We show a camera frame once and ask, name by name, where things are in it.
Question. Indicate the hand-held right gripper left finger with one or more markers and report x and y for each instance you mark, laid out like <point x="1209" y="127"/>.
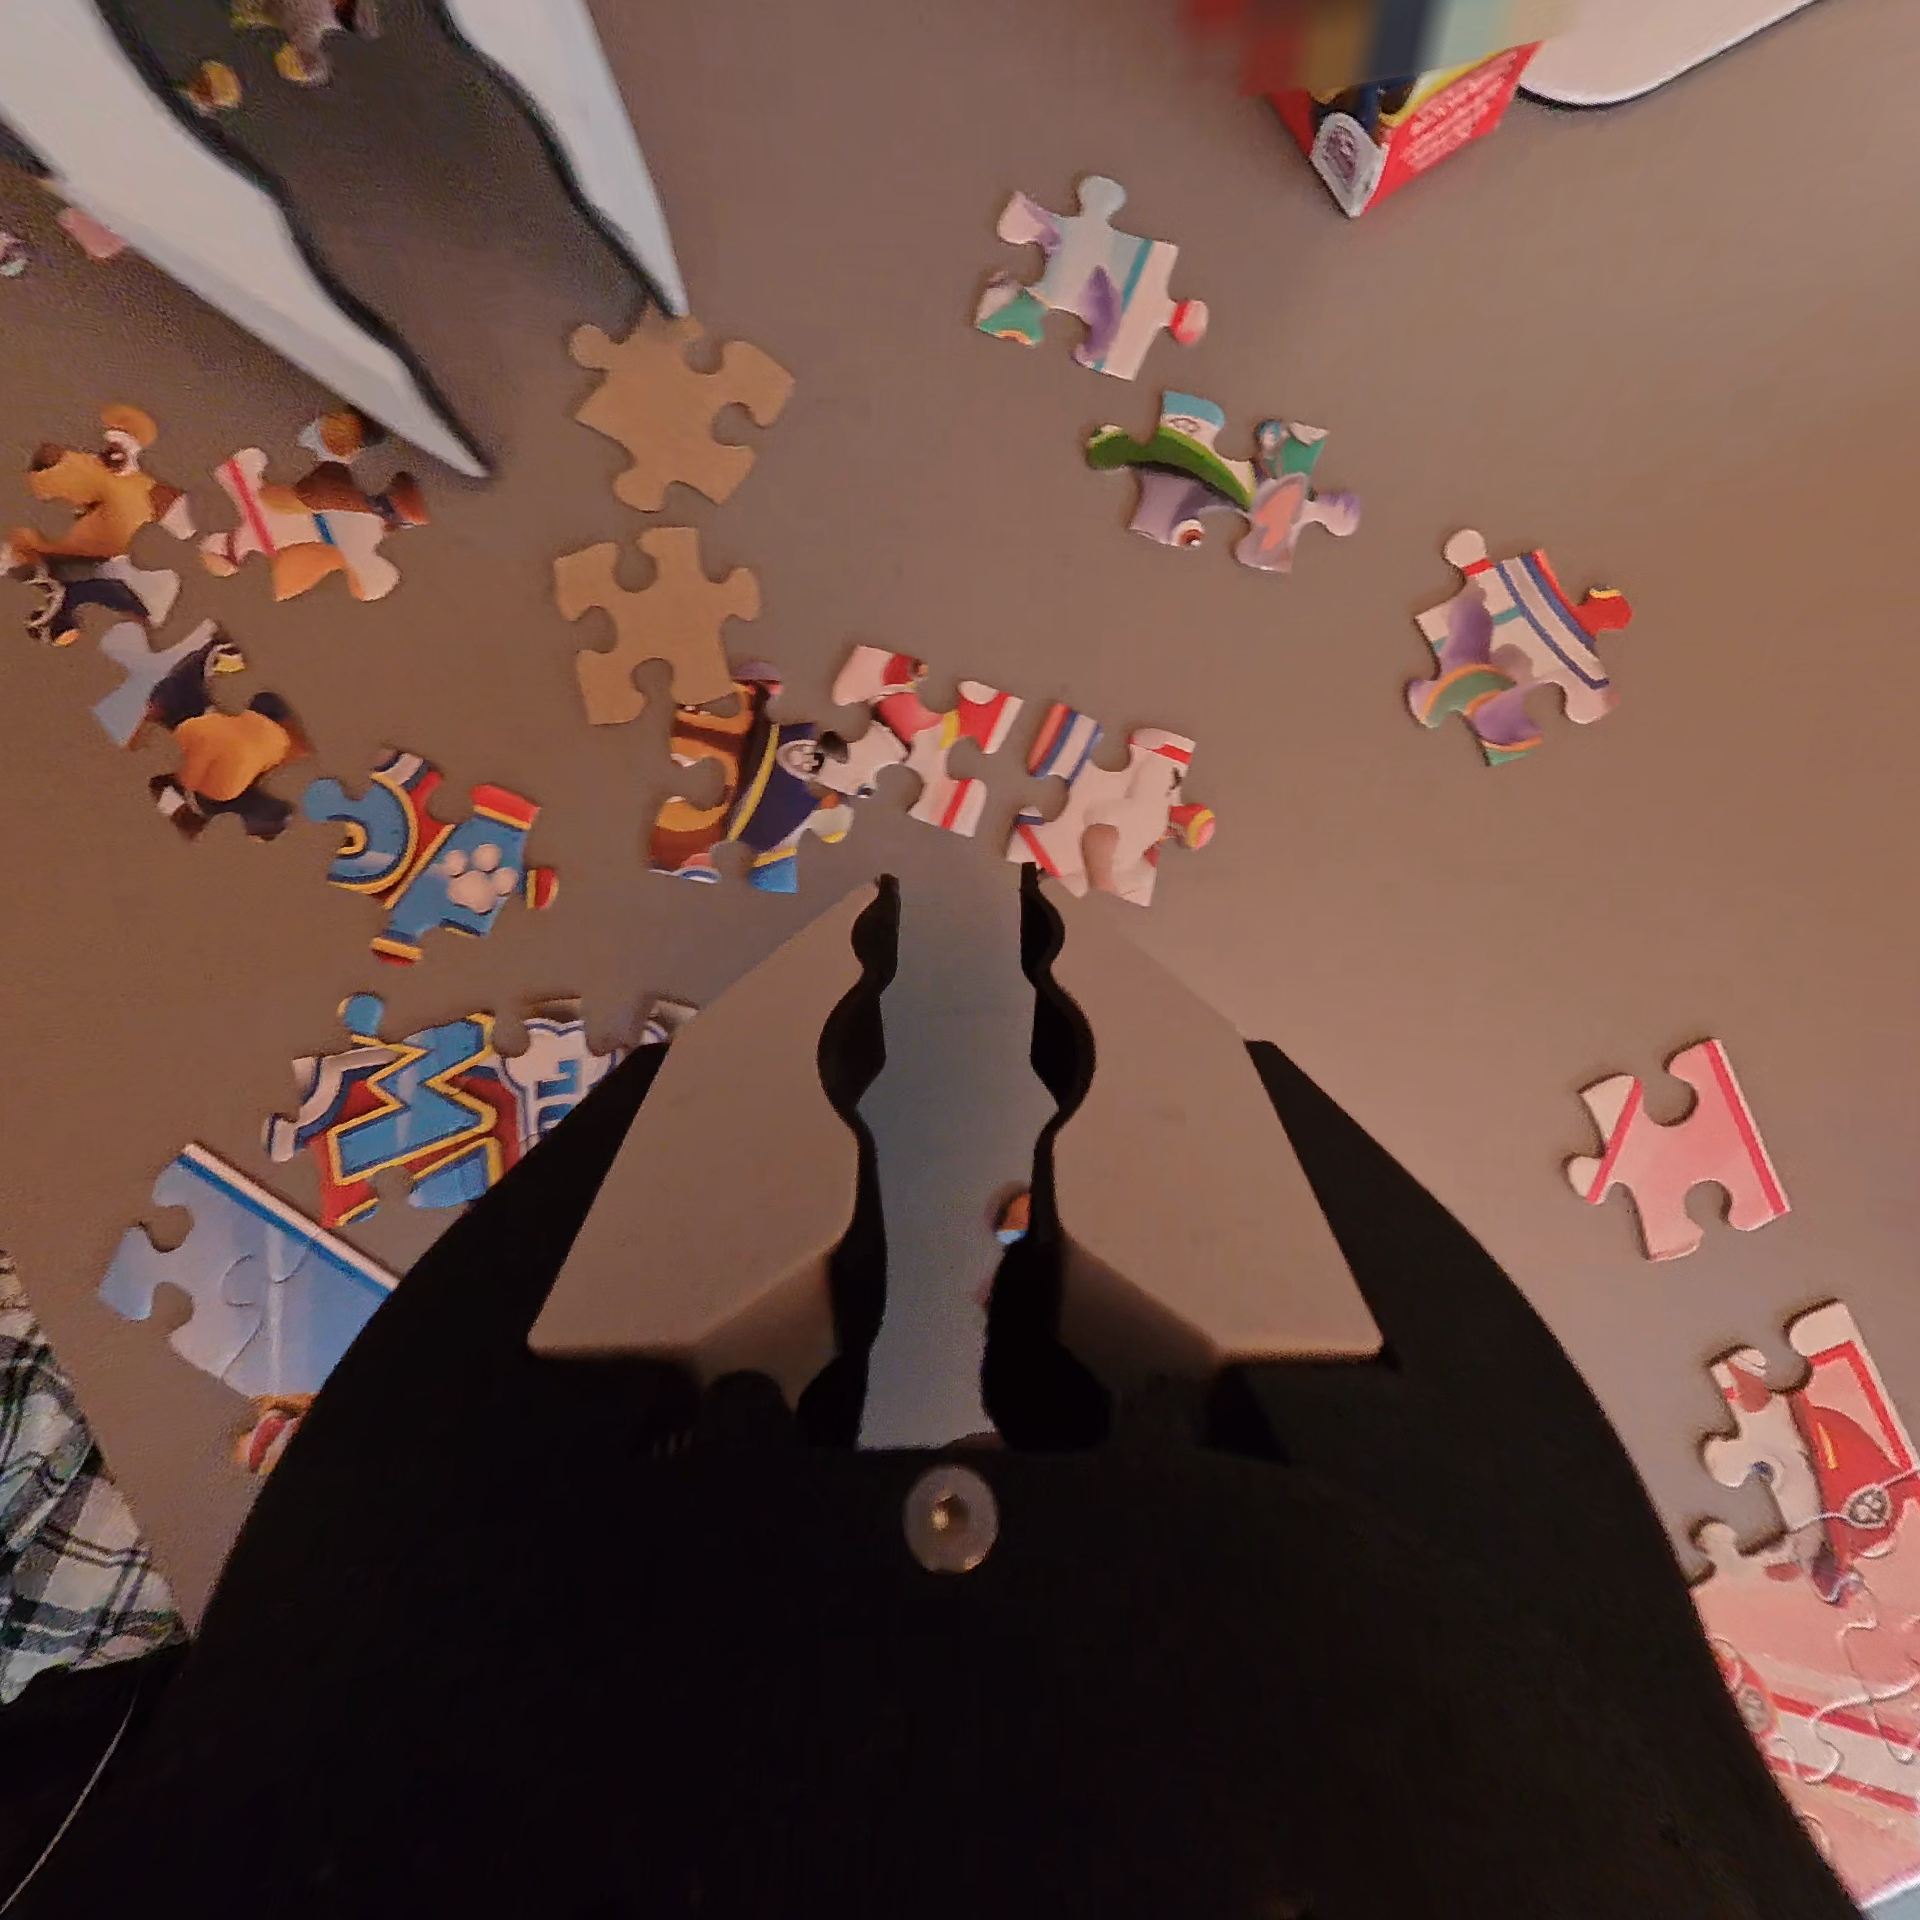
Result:
<point x="704" y="1184"/>

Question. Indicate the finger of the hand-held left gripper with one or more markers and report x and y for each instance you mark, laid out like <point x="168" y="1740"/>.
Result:
<point x="585" y="120"/>
<point x="149" y="182"/>

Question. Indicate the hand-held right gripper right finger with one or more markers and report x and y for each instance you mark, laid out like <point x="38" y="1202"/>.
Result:
<point x="1201" y="1184"/>

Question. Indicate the plain brown cardboard puzzle piece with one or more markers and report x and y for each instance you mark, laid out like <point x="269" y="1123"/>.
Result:
<point x="674" y="405"/>
<point x="651" y="629"/>

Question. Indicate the blue paw print puzzle section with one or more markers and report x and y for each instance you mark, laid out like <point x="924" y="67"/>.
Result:
<point x="435" y="869"/>

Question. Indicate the light blue sky puzzle section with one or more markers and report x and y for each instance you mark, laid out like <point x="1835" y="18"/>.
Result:
<point x="240" y="1276"/>

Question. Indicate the pink red striped puzzle piece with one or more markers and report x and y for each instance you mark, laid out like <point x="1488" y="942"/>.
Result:
<point x="1680" y="1155"/>

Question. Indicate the police hat dog puzzle piece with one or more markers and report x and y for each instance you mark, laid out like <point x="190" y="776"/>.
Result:
<point x="211" y="751"/>

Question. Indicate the purple teal striped puzzle piece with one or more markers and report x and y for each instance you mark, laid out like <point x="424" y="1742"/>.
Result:
<point x="1516" y="646"/>

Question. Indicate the green purple puzzle piece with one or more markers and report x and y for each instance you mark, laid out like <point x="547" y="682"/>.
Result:
<point x="1201" y="482"/>

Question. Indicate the red border dog puzzle section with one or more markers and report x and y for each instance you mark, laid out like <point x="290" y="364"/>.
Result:
<point x="1828" y="1652"/>

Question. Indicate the grey desk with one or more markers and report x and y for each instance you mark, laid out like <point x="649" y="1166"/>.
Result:
<point x="901" y="149"/>

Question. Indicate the blue orange small puzzle piece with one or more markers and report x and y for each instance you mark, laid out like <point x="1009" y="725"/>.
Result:
<point x="1013" y="1214"/>

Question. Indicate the brown dog head puzzle piece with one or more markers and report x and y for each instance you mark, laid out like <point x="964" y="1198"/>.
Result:
<point x="306" y="30"/>

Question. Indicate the red blue logo puzzle section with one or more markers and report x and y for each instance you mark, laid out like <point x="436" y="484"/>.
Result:
<point x="404" y="1109"/>

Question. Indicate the orange dog face puzzle piece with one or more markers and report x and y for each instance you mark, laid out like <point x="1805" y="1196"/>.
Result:
<point x="90" y="503"/>

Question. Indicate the tan pink striped puzzle piece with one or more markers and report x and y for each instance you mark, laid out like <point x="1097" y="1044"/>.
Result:
<point x="316" y="525"/>

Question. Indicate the white dog red striped puzzle piece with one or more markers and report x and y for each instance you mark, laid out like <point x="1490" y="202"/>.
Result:
<point x="1108" y="811"/>

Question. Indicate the white purple red knob puzzle piece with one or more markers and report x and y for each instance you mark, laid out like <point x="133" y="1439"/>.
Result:
<point x="1096" y="284"/>

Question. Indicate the colourful puzzle box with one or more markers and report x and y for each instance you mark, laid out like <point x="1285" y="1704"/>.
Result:
<point x="1424" y="135"/>

